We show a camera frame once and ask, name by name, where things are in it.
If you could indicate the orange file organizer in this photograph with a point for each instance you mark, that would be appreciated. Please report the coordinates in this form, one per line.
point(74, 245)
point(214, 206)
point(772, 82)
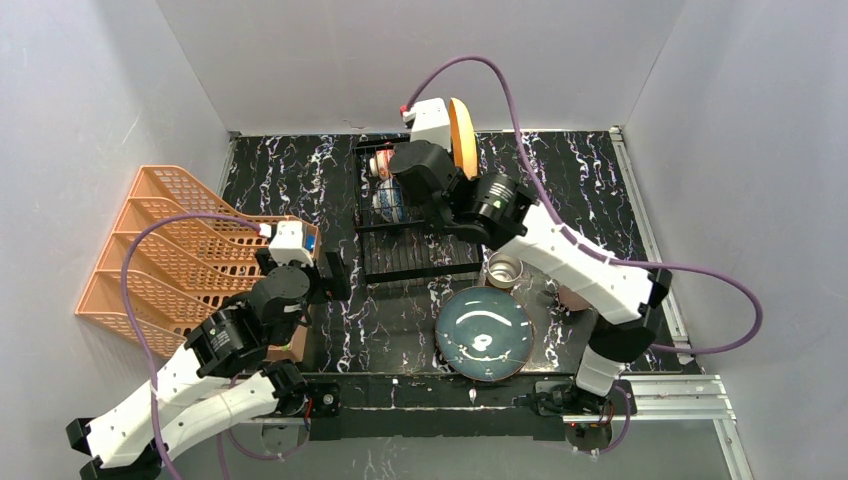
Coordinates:
point(182, 252)

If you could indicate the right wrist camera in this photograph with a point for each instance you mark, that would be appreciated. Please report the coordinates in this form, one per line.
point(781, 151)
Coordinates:
point(429, 120)

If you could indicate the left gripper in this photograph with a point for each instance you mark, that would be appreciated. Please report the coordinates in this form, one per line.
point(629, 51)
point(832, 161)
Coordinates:
point(334, 275)

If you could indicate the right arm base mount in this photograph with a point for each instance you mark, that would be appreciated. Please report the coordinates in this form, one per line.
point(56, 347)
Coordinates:
point(593, 424)

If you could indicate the yellow plate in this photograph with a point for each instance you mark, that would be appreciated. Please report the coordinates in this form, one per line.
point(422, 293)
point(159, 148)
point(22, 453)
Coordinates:
point(463, 138)

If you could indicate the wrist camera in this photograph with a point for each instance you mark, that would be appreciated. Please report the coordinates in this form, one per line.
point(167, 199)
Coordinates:
point(287, 240)
point(429, 120)

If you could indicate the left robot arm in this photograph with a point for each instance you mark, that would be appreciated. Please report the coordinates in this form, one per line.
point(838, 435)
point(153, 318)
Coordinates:
point(218, 377)

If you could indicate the black wire dish rack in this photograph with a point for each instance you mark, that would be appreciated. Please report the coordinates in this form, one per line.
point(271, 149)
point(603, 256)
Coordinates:
point(398, 252)

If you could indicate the blue floral bowl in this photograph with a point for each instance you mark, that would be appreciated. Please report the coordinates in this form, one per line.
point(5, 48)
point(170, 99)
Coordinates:
point(387, 202)

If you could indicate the stainless steel cup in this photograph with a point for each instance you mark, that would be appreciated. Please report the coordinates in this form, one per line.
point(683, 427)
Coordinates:
point(502, 271)

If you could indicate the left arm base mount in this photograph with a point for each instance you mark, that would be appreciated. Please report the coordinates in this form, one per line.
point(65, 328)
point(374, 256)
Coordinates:
point(311, 401)

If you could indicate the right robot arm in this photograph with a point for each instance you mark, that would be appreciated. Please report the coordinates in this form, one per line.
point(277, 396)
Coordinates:
point(504, 215)

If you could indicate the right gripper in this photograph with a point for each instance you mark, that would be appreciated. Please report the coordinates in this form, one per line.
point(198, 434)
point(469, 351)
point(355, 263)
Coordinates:
point(403, 192)

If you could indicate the blue eraser block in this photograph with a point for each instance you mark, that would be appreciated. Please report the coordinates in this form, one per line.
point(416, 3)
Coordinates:
point(310, 243)

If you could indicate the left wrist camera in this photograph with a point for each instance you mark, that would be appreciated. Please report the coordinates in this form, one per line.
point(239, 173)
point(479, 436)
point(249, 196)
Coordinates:
point(287, 240)

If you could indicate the orange patterned bowl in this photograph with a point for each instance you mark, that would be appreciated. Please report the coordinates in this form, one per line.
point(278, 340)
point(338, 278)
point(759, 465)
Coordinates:
point(379, 164)

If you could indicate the pink mug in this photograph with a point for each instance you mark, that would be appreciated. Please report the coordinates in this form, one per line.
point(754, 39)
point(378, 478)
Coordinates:
point(572, 301)

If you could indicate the dark teal plate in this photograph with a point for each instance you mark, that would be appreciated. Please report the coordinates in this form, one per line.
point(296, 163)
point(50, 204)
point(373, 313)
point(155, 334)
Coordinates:
point(484, 334)

